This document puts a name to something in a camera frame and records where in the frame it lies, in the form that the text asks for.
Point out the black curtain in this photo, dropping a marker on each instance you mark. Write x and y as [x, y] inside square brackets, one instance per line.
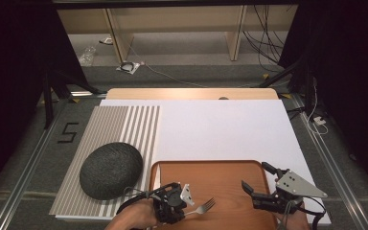
[341, 64]
[16, 64]

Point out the orange wood-grain tray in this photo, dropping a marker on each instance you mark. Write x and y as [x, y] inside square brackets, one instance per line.
[223, 182]

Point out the clear plastic bag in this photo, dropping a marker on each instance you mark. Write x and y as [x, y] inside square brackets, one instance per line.
[87, 56]

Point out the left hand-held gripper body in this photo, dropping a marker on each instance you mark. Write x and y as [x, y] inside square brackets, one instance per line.
[169, 201]

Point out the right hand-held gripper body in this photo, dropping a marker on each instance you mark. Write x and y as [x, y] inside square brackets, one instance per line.
[287, 191]

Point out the white power adapter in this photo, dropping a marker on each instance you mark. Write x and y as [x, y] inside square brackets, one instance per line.
[319, 120]

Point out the black stand legs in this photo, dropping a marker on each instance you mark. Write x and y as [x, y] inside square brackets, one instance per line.
[284, 72]
[52, 89]

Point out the person's right hand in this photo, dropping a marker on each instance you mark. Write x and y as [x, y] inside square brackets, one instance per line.
[295, 220]

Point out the striped beige placemat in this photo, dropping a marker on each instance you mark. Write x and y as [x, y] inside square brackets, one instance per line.
[108, 124]

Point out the beige wooden shelf unit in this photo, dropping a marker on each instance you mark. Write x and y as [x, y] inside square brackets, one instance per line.
[172, 19]

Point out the aluminium floor rail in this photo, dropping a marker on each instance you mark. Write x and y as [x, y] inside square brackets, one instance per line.
[28, 172]
[335, 169]

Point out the silver metal fork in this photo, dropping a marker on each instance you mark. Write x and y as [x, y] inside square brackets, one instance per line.
[204, 207]

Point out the person's left hand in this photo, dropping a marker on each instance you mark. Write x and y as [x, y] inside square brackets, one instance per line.
[140, 214]

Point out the dark grey woven oval mat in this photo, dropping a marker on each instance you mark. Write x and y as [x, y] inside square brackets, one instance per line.
[110, 171]

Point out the wooden table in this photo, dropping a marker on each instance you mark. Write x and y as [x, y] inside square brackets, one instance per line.
[188, 93]

